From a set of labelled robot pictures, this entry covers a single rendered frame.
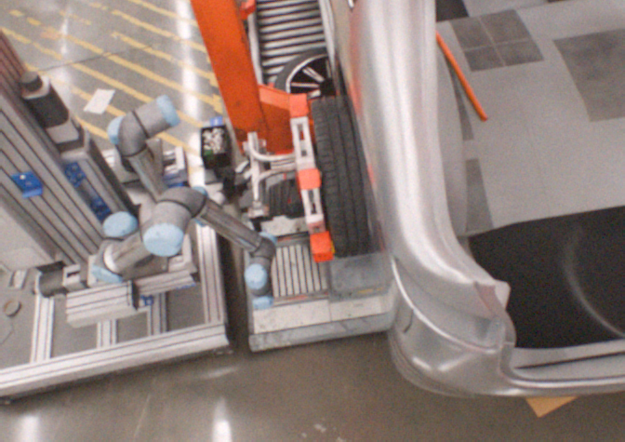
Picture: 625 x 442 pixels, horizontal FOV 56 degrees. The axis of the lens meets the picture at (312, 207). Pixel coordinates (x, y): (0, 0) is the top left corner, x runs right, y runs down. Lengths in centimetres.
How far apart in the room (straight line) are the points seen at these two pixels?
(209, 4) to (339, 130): 70
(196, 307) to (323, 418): 80
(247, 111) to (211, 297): 92
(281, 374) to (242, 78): 142
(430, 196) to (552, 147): 111
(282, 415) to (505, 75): 181
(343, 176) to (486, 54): 89
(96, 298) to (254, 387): 91
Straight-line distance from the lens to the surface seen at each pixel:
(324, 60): 348
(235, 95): 269
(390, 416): 287
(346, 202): 211
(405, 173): 139
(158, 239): 185
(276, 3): 430
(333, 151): 211
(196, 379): 306
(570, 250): 227
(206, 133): 310
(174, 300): 302
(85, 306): 254
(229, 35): 247
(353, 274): 288
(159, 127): 218
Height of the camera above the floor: 277
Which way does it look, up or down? 55 degrees down
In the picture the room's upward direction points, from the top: 11 degrees counter-clockwise
